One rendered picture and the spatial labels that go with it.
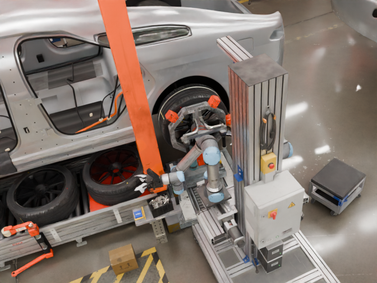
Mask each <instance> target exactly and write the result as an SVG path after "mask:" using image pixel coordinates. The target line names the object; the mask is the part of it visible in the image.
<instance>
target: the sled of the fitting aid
mask: <svg viewBox="0 0 377 283"><path fill-rule="evenodd" d="M219 164H220V166H221V170H219V178H222V177H225V176H227V171H226V169H225V168H224V166H223V164H222V161H221V160H220V162H219ZM203 180H204V175H202V176H199V177H196V178H193V179H189V180H186V183H187V188H190V187H193V186H196V185H197V182H200V181H203Z"/></svg>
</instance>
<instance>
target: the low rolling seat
mask: <svg viewBox="0 0 377 283"><path fill-rule="evenodd" d="M365 179H366V174H365V173H363V172H361V171H359V170H357V169H355V168H353V167H352V166H350V165H348V164H346V163H344V162H342V161H340V160H338V159H336V158H333V159H332V160H331V161H330V162H329V163H328V164H327V165H326V166H324V167H323V168H322V169H321V170H320V171H319V172H318V173H317V174H316V175H315V176H314V177H313V178H312V179H311V181H310V185H309V192H308V195H309V196H311V203H312V204H313V203H314V201H315V200H317V201H318V202H320V203H321V204H323V205H325V206H326V207H328V208H330V209H331V210H332V211H331V212H330V214H331V216H336V215H338V214H340V213H341V212H342V211H343V210H344V209H345V208H346V207H347V206H348V205H349V204H350V203H351V202H352V201H353V200H354V199H355V198H359V197H361V193H360V192H361V191H362V189H363V186H364V182H365Z"/></svg>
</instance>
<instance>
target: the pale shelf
mask: <svg viewBox="0 0 377 283"><path fill-rule="evenodd" d="M171 200H172V202H173V208H174V210H172V211H170V212H168V213H165V214H163V215H161V216H158V217H156V218H153V216H152V213H151V211H150V209H149V207H148V206H145V207H143V210H144V213H145V217H146V219H145V218H142V219H139V220H135V224H136V226H140V225H143V224H146V223H149V222H153V221H156V220H159V219H162V218H165V217H168V216H172V215H174V214H178V213H181V212H182V208H181V206H180V205H176V201H175V198H171ZM140 210H142V208H138V209H135V210H132V212H133V214H134V212H136V211H140ZM142 213H143V212H142Z"/></svg>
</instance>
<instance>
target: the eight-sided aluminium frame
mask: <svg viewBox="0 0 377 283"><path fill-rule="evenodd" d="M204 109H208V110H210V111H212V112H214V113H217V114H218V115H220V117H222V118H223V120H224V122H225V123H226V114H225V113H224V111H223V110H222V109H220V108H218V107H217V108H213V107H211V106H210V104H209V102H206V101H205V102H201V103H198V104H194V105H191V106H187V107H184V108H182V109H181V110H180V111H179V113H178V114H177V115H178V117H179V118H178V120H177V121H176V122H175V123H172V122H171V123H170V124H169V125H168V129H169V134H170V137H171V143H172V146H173V147H174V148H175V149H178V150H181V151H183V152H186V148H185V146H184V145H183V144H181V143H178V142H176V137H175V133H174V129H175V128H176V127H177V126H178V124H179V123H180V122H181V121H182V119H183V118H184V117H185V116H186V115H187V114H189V113H193V112H197V111H200V110H204ZM214 137H215V138H216V140H217V142H218V141H219V140H220V139H221V138H222V137H221V135H220V133H219V132H217V133H216V134H215V135H214Z"/></svg>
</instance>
